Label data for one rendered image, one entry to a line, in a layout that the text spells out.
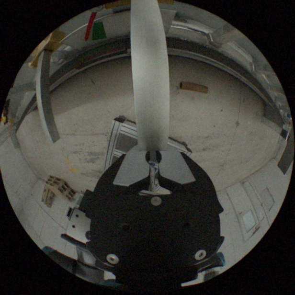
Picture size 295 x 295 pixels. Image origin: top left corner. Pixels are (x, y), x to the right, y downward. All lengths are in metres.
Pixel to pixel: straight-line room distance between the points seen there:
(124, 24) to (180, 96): 0.86
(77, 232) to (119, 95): 1.02
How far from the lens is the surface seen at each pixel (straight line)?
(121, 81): 0.99
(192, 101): 1.05
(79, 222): 0.29
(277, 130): 2.54
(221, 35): 0.33
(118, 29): 0.29
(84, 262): 0.46
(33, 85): 0.61
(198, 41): 0.34
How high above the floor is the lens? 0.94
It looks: 59 degrees down
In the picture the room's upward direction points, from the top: 178 degrees counter-clockwise
